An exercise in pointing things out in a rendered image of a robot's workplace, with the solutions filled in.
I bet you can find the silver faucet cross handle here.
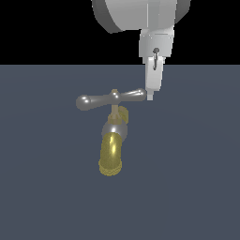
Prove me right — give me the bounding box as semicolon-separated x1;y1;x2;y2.
75;88;147;112

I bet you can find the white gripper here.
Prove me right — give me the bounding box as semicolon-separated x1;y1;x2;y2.
138;26;175;101

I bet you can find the brass and silver faucet body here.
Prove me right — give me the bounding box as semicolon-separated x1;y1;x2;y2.
97;104;129;177

